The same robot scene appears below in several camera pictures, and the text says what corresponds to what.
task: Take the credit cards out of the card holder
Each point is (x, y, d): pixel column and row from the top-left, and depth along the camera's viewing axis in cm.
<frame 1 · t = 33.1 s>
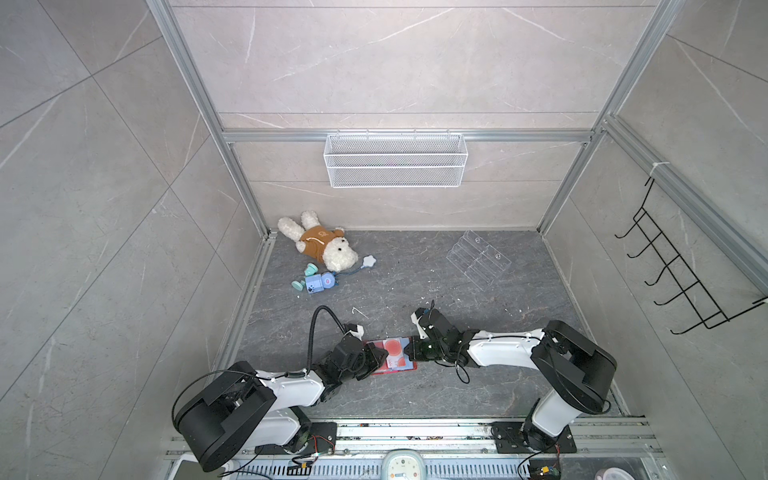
left hand: (391, 348, 85), fingers closed
right hand: (403, 349, 88), fingers closed
clear acrylic tiered card stand: (478, 260, 106), point 6 cm above the table
white teddy bear brown shirt: (320, 242, 106), point 10 cm above the table
teal toy piece: (310, 270, 106), point 3 cm above the table
red leather card holder: (397, 359, 87), point 2 cm above the table

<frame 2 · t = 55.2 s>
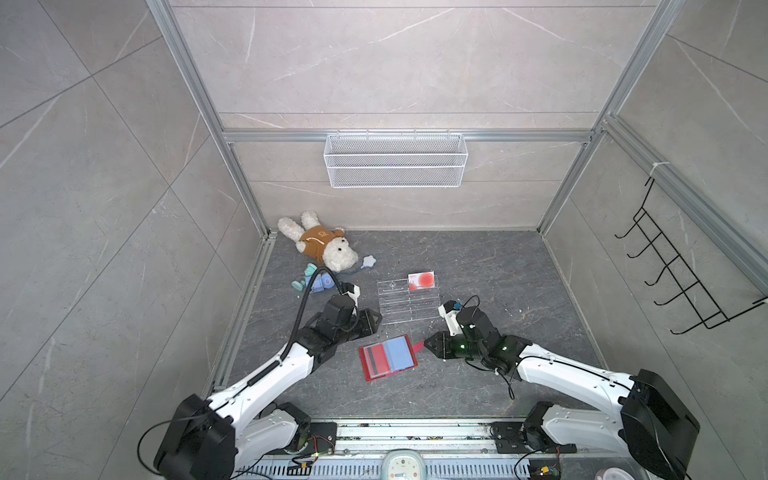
left hand: (379, 311, 82), fingers open
right hand: (427, 341, 82), fingers open
white card red circle: (421, 280, 96), point 9 cm above the table
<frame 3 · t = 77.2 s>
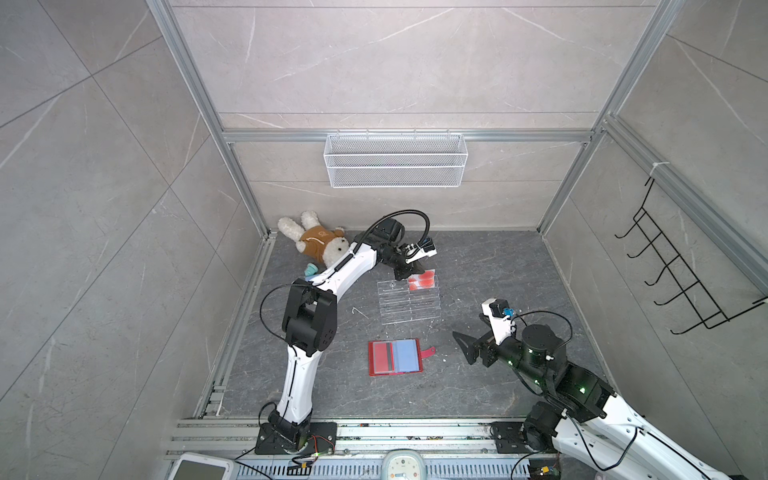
left hand: (420, 262, 91), fingers closed
right hand: (467, 322, 72), fingers open
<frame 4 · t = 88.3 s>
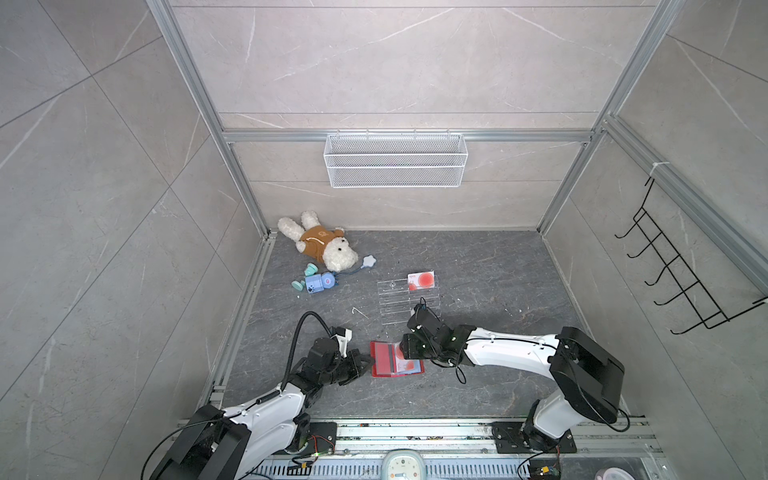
left hand: (375, 356, 83), fingers closed
right hand: (404, 345, 86), fingers open
white red card 2: (406, 366, 85), point 2 cm above the table
